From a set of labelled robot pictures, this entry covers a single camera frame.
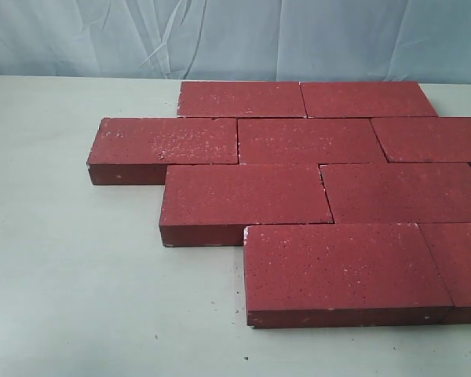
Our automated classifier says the right middle-row red brick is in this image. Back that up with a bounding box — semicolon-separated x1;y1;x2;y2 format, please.
371;117;471;167

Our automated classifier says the wrinkled blue-grey backdrop cloth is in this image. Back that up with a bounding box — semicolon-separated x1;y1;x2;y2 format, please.
0;1;471;83

